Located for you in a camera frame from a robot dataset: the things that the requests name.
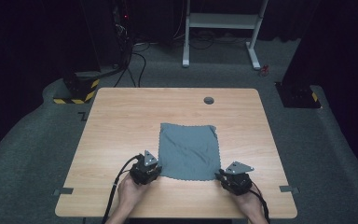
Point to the small red floor object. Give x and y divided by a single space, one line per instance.
263 70

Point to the grey tape strip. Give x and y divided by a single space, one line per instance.
64 191
288 189

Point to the person's left hand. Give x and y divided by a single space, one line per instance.
130 194

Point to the person's right hand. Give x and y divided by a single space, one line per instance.
251 205

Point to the grey cloth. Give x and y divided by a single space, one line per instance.
188 152

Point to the grey round table grommet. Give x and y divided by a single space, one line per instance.
209 100

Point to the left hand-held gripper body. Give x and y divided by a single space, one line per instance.
143 172

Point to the dark curtain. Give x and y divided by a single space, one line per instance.
338 43
28 46

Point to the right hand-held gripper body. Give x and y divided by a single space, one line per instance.
238 182

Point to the white metal stand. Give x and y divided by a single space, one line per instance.
222 21

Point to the black yellow striped stand base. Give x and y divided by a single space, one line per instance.
80 90

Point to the dark equipment rack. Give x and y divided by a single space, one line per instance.
122 31

